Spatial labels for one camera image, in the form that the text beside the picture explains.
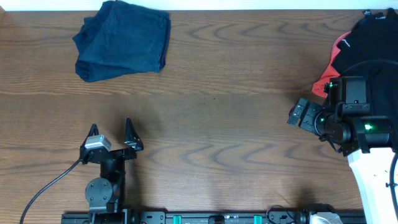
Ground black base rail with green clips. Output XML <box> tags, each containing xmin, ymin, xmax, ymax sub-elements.
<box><xmin>60</xmin><ymin>204</ymin><xmax>367</xmax><ymax>224</ymax></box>

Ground black garment with white logo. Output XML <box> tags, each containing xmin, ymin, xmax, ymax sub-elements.
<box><xmin>330</xmin><ymin>7</ymin><xmax>398</xmax><ymax>125</ymax></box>

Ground red pink garment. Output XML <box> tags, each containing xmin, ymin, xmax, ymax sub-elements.
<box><xmin>312</xmin><ymin>31</ymin><xmax>351</xmax><ymax>98</ymax></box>

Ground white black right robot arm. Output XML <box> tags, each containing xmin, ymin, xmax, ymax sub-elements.
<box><xmin>287</xmin><ymin>77</ymin><xmax>397</xmax><ymax>223</ymax></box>

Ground dark blue denim shorts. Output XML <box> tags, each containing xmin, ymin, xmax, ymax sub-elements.
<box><xmin>73</xmin><ymin>1</ymin><xmax>171</xmax><ymax>82</ymax></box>

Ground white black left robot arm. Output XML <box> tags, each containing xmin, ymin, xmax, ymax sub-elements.
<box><xmin>79</xmin><ymin>118</ymin><xmax>144</xmax><ymax>223</ymax></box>

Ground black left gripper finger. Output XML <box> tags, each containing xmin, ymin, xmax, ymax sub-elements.
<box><xmin>124</xmin><ymin>117</ymin><xmax>144</xmax><ymax>151</ymax></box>
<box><xmin>84</xmin><ymin>124</ymin><xmax>99</xmax><ymax>144</ymax></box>

